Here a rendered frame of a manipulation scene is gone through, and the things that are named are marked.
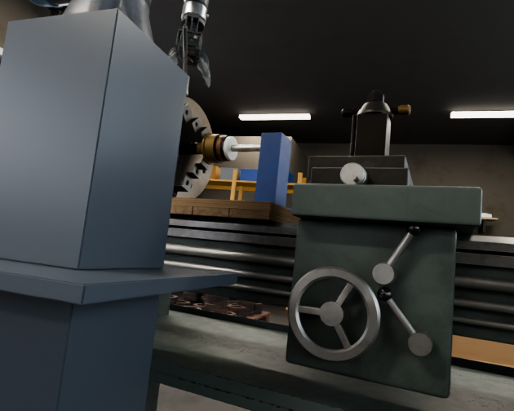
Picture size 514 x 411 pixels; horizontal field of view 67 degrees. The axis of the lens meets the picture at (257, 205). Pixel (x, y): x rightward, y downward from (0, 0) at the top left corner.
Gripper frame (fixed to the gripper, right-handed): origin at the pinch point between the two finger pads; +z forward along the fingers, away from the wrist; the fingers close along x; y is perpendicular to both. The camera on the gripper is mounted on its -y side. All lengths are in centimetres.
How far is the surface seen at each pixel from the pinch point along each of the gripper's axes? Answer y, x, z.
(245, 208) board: 30, 20, 40
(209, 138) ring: 7.4, 9.9, 17.8
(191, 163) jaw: 4.4, 5.7, 25.2
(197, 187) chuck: -8.0, 8.3, 30.0
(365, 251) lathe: 52, 40, 47
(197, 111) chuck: -3.0, 5.0, 6.5
